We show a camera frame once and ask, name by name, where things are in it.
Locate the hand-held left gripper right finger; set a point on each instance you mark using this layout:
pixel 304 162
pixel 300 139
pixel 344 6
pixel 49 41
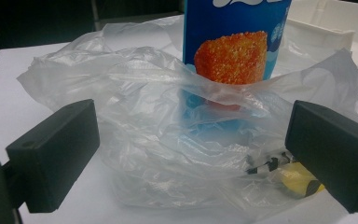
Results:
pixel 335 155

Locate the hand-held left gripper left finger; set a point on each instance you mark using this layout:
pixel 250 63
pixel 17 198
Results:
pixel 52 155

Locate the yellow and black packet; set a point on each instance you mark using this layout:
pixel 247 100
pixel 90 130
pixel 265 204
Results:
pixel 298 180

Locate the clear plastic bag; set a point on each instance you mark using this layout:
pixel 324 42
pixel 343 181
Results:
pixel 155 130

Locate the blue snack box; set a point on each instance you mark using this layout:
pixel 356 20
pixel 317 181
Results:
pixel 230 46

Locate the white plastic tray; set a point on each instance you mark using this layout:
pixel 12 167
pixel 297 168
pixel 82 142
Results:
pixel 329 34

